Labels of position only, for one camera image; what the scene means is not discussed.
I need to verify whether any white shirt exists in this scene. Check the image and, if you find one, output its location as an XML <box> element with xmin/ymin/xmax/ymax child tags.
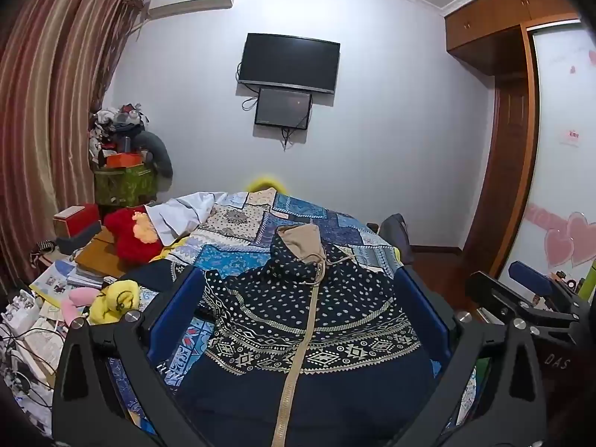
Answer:
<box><xmin>143</xmin><ymin>193</ymin><xmax>234</xmax><ymax>245</ymax></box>

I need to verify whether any black white striped cloth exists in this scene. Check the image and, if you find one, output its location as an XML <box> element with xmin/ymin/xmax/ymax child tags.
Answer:
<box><xmin>30</xmin><ymin>240</ymin><xmax>57</xmax><ymax>261</ymax></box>

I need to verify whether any small black wall monitor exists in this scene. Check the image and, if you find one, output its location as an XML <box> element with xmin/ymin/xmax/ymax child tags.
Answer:
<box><xmin>254</xmin><ymin>88</ymin><xmax>313</xmax><ymax>130</ymax></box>

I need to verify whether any dark grey box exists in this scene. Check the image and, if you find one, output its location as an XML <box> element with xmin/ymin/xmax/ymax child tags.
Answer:
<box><xmin>56</xmin><ymin>221</ymin><xmax>103</xmax><ymax>254</ymax></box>

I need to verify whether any blue patchwork quilt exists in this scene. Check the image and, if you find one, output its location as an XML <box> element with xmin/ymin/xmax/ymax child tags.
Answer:
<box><xmin>107</xmin><ymin>190</ymin><xmax>478</xmax><ymax>447</ymax></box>

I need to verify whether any red plush toy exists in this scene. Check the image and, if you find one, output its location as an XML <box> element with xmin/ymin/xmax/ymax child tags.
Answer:
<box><xmin>103</xmin><ymin>206</ymin><xmax>164</xmax><ymax>261</ymax></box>

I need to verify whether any green bottle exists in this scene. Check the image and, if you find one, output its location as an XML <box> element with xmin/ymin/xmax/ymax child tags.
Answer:
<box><xmin>580</xmin><ymin>263</ymin><xmax>596</xmax><ymax>301</ymax></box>

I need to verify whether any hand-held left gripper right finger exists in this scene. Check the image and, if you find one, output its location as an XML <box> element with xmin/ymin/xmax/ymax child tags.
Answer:
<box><xmin>393</xmin><ymin>265</ymin><xmax>548</xmax><ymax>447</ymax></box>

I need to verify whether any red box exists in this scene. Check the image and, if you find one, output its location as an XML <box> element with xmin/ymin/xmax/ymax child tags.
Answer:
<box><xmin>53</xmin><ymin>203</ymin><xmax>101</xmax><ymax>238</ymax></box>

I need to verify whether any yellow fluffy item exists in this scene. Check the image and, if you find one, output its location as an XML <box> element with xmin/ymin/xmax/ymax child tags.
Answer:
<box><xmin>245</xmin><ymin>174</ymin><xmax>286</xmax><ymax>193</ymax></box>

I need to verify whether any green patterned box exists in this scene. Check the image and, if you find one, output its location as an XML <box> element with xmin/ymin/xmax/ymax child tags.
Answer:
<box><xmin>93</xmin><ymin>163</ymin><xmax>159</xmax><ymax>206</ymax></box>

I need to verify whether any grey plush toy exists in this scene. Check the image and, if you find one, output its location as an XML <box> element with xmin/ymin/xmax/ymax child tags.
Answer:
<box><xmin>133</xmin><ymin>131</ymin><xmax>174</xmax><ymax>180</ymax></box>

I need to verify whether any black wall television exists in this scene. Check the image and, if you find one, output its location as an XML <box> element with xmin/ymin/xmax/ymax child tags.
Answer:
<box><xmin>237</xmin><ymin>34</ymin><xmax>340</xmax><ymax>95</ymax></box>

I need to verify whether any wooden wardrobe with white door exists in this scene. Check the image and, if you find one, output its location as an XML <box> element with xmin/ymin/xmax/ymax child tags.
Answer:
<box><xmin>444</xmin><ymin>0</ymin><xmax>596</xmax><ymax>289</ymax></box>

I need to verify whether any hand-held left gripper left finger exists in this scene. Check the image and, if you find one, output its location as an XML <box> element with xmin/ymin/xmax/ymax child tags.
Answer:
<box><xmin>52</xmin><ymin>267</ymin><xmax>206</xmax><ymax>447</ymax></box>

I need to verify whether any navy patterned hooded jacket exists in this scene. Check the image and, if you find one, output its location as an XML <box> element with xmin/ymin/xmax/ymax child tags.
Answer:
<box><xmin>174</xmin><ymin>224</ymin><xmax>441</xmax><ymax>447</ymax></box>

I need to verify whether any pink plush toy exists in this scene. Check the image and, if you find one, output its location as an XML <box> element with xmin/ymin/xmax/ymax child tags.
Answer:
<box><xmin>60</xmin><ymin>287</ymin><xmax>101</xmax><ymax>324</ymax></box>

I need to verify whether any striped brown curtain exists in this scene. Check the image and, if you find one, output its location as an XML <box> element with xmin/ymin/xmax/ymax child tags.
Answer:
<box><xmin>0</xmin><ymin>0</ymin><xmax>150</xmax><ymax>289</ymax></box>

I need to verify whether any yellow plush toy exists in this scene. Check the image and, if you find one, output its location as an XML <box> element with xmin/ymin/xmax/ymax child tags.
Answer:
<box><xmin>88</xmin><ymin>279</ymin><xmax>141</xmax><ymax>326</ymax></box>

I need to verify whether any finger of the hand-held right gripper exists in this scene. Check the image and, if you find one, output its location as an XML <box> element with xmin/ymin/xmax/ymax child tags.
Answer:
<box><xmin>508</xmin><ymin>261</ymin><xmax>583</xmax><ymax>310</ymax></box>
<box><xmin>466</xmin><ymin>271</ymin><xmax>580</xmax><ymax>350</ymax></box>

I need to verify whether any pile of mixed clothes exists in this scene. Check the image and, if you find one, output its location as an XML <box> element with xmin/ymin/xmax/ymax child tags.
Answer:
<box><xmin>88</xmin><ymin>102</ymin><xmax>152</xmax><ymax>166</ymax></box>

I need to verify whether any brown wooden board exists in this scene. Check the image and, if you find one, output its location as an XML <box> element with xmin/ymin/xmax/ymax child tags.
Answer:
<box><xmin>74</xmin><ymin>229</ymin><xmax>126</xmax><ymax>280</ymax></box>

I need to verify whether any stack of magazines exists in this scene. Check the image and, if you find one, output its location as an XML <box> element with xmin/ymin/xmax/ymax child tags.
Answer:
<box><xmin>29</xmin><ymin>258</ymin><xmax>108</xmax><ymax>299</ymax></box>

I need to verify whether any dark grey cloth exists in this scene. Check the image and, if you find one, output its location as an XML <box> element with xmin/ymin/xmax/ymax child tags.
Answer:
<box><xmin>379</xmin><ymin>213</ymin><xmax>413</xmax><ymax>266</ymax></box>

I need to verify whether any tangle of black cables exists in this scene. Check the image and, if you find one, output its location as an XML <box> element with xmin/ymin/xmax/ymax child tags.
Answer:
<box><xmin>0</xmin><ymin>321</ymin><xmax>57</xmax><ymax>392</ymax></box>

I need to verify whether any orange box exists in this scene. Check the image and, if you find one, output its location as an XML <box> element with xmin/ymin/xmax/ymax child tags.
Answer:
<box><xmin>106</xmin><ymin>151</ymin><xmax>145</xmax><ymax>169</ymax></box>

